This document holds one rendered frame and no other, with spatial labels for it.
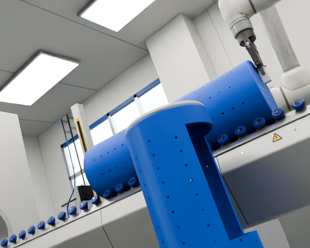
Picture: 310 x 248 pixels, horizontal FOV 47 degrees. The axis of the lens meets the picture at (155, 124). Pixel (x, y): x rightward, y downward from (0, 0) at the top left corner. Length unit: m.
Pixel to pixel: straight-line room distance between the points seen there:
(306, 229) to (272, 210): 0.58
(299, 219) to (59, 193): 5.28
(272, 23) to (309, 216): 1.03
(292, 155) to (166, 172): 0.48
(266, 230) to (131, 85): 3.31
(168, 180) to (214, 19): 4.13
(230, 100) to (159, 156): 0.46
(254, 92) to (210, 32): 3.66
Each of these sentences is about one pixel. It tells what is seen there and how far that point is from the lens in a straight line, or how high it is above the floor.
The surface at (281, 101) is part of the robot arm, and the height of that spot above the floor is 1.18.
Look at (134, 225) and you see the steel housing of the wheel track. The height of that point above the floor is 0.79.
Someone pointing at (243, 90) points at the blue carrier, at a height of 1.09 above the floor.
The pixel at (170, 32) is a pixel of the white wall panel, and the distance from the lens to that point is 4.95.
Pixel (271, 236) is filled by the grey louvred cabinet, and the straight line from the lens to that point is 3.10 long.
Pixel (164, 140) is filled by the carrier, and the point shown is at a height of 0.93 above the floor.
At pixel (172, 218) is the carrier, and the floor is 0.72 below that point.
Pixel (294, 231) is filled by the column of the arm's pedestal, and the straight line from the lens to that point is 1.95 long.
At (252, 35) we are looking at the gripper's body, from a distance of 1.56.
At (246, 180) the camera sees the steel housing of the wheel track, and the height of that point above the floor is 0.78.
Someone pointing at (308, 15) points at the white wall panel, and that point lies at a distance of 4.55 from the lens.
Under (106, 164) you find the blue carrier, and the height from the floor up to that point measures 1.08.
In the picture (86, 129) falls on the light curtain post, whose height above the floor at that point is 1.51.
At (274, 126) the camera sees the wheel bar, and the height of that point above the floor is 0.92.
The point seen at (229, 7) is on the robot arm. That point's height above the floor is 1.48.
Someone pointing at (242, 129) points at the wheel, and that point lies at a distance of 1.37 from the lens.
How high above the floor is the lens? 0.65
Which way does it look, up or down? 19 degrees up
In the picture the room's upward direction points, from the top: 19 degrees counter-clockwise
